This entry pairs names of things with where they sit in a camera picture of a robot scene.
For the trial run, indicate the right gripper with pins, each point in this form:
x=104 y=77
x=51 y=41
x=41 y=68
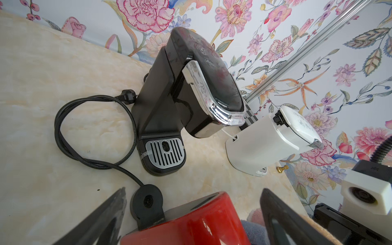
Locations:
x=345 y=229

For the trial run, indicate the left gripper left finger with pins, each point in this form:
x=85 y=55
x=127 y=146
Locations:
x=102 y=226

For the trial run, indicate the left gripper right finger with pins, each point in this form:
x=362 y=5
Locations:
x=284 y=226

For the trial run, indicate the blue striped cloth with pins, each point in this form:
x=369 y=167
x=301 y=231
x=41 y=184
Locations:
x=257 y=234

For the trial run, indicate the red coffee machine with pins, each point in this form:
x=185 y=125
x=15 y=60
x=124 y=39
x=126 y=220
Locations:
x=211 y=220

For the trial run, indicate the white coffee machine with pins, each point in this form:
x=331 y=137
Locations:
x=271 y=139

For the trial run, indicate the black coffee machine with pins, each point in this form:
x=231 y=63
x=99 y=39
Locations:
x=187 y=88

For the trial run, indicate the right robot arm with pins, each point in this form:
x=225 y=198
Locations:
x=381 y=150

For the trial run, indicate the gold chess pawn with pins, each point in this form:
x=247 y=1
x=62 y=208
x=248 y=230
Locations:
x=281 y=169

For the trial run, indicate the black white chessboard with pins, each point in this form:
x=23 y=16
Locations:
x=250 y=118

